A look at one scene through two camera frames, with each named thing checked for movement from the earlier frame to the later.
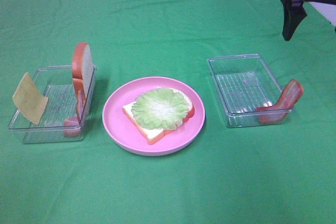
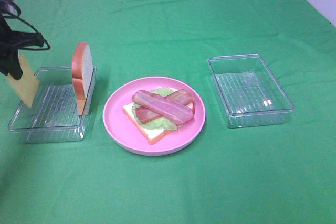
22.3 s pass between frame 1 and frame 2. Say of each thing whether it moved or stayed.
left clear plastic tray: stayed
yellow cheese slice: moved
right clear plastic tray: stayed
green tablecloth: stayed
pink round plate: stayed
